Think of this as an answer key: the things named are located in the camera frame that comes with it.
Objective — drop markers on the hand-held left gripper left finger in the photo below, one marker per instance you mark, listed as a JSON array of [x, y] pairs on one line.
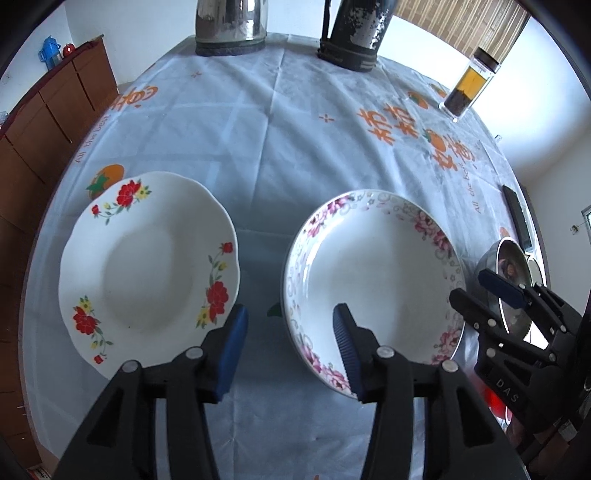
[[235, 341]]

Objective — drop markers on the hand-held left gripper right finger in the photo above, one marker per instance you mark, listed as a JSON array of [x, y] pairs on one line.
[[346, 350]]

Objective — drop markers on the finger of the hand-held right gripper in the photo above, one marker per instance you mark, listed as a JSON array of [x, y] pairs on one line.
[[501, 286], [475, 314]]

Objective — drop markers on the pink flower white plate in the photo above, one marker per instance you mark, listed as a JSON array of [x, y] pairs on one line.
[[383, 277]]

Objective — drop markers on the red flower white plate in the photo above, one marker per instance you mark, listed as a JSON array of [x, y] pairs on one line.
[[138, 267]]

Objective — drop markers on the black smartphone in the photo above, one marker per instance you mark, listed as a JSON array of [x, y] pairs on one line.
[[517, 217]]

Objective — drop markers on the window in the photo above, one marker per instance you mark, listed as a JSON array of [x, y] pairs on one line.
[[586, 224]]

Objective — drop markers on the glass tea bottle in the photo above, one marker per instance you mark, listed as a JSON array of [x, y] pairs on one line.
[[466, 87]]

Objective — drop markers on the white printed tablecloth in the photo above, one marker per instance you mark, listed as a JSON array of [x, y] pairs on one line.
[[277, 138]]

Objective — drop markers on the bamboo window blind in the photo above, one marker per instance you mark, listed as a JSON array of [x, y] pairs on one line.
[[461, 23]]

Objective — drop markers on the brown wooden cabinet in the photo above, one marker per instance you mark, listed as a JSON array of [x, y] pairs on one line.
[[37, 138]]

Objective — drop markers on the black worn thermos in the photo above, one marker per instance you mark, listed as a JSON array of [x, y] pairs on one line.
[[351, 27]]

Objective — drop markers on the steel kettle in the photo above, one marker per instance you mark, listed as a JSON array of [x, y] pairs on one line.
[[226, 23]]

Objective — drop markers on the small red ornament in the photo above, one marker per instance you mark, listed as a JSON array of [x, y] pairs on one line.
[[69, 49]]

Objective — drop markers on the blue plastic toy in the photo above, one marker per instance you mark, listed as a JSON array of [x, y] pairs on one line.
[[50, 51]]

